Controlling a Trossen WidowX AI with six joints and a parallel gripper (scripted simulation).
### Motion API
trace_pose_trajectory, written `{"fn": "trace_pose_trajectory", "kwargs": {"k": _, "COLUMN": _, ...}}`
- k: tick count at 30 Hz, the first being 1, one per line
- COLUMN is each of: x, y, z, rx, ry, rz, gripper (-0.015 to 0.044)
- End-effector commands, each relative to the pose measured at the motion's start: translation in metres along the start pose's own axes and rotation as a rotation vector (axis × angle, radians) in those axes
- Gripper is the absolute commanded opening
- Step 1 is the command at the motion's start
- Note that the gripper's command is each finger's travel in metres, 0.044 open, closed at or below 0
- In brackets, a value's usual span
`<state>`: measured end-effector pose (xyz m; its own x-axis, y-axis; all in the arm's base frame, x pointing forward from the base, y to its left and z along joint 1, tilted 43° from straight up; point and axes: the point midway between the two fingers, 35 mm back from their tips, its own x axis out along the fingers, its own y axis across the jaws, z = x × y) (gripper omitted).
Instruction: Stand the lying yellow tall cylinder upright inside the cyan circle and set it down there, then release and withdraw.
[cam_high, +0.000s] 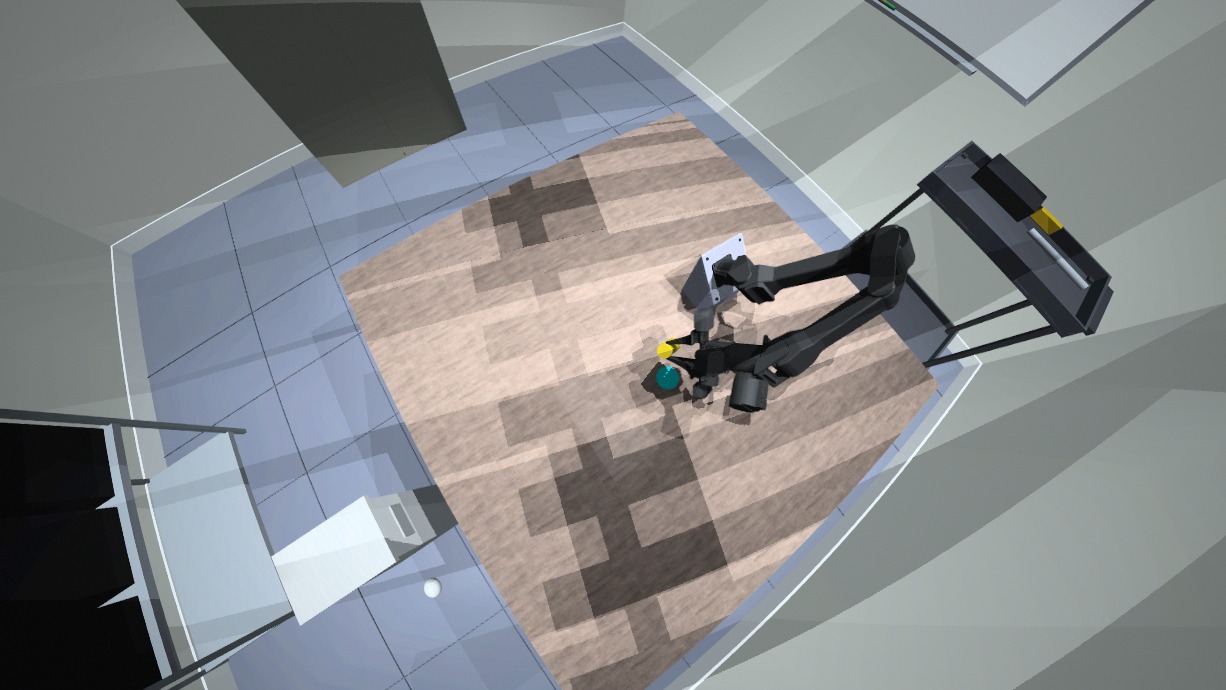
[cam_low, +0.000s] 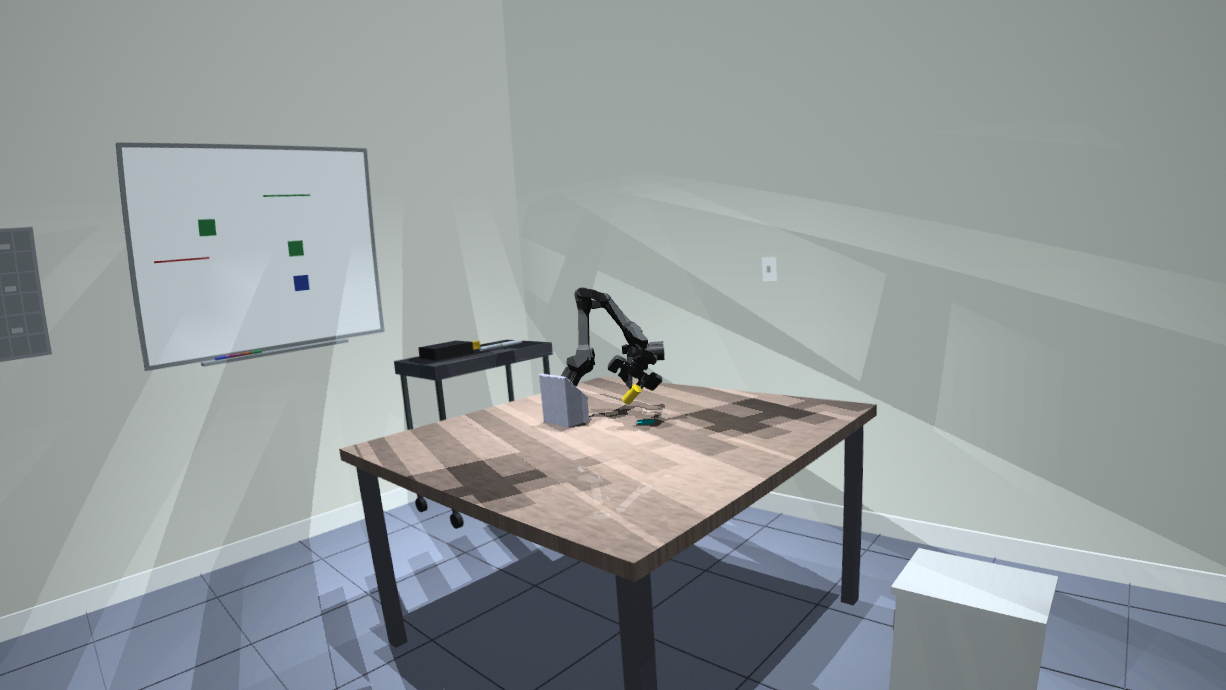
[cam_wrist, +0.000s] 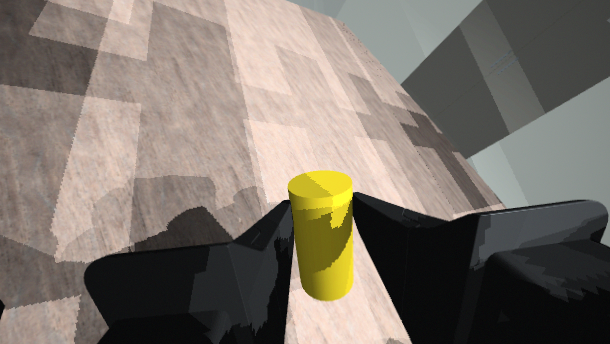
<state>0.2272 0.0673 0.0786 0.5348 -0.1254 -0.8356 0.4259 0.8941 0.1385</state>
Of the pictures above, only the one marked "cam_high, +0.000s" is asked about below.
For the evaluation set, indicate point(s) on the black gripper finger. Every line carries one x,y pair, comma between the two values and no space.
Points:
687,340
686,363

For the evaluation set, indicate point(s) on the yellow cylinder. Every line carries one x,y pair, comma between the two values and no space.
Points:
666,350

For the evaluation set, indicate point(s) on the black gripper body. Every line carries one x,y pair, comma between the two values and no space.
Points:
704,319

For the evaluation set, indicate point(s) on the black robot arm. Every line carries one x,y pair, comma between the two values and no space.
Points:
885,254

